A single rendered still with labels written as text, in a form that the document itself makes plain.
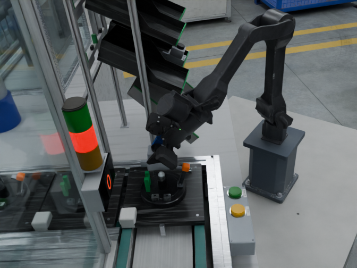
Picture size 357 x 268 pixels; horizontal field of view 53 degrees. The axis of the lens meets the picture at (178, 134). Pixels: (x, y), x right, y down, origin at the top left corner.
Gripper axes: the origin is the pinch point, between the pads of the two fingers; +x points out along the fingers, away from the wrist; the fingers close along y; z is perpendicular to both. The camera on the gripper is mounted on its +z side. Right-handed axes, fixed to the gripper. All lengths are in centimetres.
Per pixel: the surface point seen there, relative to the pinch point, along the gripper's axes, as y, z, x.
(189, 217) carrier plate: 10.5, -17.3, 5.0
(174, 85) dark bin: -20.7, 2.8, -10.0
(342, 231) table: 9, -56, -20
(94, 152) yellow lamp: 20.4, 18.9, -4.8
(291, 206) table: -1.6, -47.4, -10.9
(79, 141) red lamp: 21.4, 23.1, -6.2
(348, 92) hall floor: -207, -184, -30
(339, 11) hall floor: -416, -226, -75
